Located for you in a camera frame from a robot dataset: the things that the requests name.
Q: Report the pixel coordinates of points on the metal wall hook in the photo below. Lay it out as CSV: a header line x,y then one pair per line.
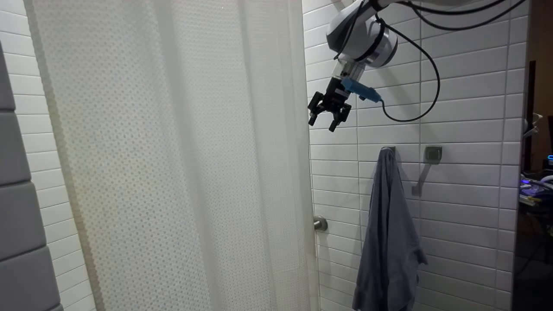
x,y
429,155

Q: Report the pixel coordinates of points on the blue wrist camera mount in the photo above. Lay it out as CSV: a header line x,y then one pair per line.
x,y
360,88

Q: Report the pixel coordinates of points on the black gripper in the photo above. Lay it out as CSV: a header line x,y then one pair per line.
x,y
332,95

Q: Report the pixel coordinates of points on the white dotted shower curtain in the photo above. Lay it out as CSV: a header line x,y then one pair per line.
x,y
173,143

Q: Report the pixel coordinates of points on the grey segmented padded panel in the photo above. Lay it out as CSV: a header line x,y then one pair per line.
x,y
19,218

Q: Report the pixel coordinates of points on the brown wooden door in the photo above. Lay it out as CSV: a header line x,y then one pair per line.
x,y
541,34

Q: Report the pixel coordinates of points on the steel corner grab bar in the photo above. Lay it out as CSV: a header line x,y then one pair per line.
x,y
320,223

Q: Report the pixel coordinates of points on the blue hanging cloth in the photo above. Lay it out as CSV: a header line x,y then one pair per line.
x,y
389,242

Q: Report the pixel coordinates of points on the large wall mirror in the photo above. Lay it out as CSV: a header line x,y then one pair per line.
x,y
536,259

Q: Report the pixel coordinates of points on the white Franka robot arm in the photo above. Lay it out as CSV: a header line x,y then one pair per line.
x,y
363,34

